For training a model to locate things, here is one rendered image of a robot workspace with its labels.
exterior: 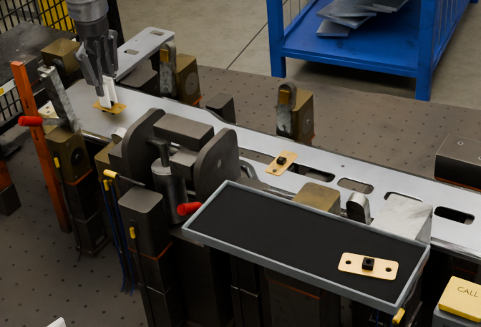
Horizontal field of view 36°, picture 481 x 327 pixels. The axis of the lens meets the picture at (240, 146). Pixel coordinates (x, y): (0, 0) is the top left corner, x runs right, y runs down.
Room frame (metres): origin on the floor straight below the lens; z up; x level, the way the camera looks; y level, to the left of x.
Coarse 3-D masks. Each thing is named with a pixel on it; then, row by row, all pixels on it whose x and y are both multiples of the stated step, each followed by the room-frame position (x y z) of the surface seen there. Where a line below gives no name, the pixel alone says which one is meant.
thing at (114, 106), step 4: (92, 104) 1.54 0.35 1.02; (96, 104) 1.54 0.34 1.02; (112, 104) 1.53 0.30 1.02; (116, 104) 1.53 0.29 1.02; (120, 104) 1.53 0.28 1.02; (124, 104) 1.53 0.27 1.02; (100, 108) 1.52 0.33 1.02; (104, 108) 1.52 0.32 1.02; (108, 108) 1.52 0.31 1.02; (112, 108) 1.52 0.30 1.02; (116, 108) 1.51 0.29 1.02; (124, 108) 1.51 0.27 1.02; (112, 112) 1.50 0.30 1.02; (116, 112) 1.49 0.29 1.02
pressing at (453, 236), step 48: (96, 96) 1.61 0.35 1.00; (144, 96) 1.59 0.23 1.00; (240, 144) 1.34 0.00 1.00; (288, 144) 1.33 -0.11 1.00; (288, 192) 1.15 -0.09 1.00; (384, 192) 1.13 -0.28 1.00; (432, 192) 1.11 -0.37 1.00; (480, 192) 1.10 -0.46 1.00; (432, 240) 0.98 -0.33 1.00; (480, 240) 0.97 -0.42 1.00
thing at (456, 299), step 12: (456, 288) 0.72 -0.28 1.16; (468, 288) 0.72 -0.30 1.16; (480, 288) 0.71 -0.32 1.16; (444, 300) 0.70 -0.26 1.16; (456, 300) 0.70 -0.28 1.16; (468, 300) 0.70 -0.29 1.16; (480, 300) 0.69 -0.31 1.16; (456, 312) 0.68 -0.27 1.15; (468, 312) 0.67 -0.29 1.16; (480, 312) 0.67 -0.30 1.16
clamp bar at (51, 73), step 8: (56, 64) 1.41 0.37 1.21; (40, 72) 1.39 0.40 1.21; (48, 72) 1.37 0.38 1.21; (56, 72) 1.39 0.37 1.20; (40, 80) 1.37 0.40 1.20; (48, 80) 1.38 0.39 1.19; (56, 80) 1.38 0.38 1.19; (48, 88) 1.39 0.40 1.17; (56, 88) 1.38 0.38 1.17; (56, 96) 1.39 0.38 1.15; (64, 96) 1.39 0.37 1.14; (56, 104) 1.40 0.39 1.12; (64, 104) 1.39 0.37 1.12; (56, 112) 1.41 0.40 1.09; (64, 112) 1.39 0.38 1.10; (72, 112) 1.40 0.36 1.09; (72, 120) 1.40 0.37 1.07
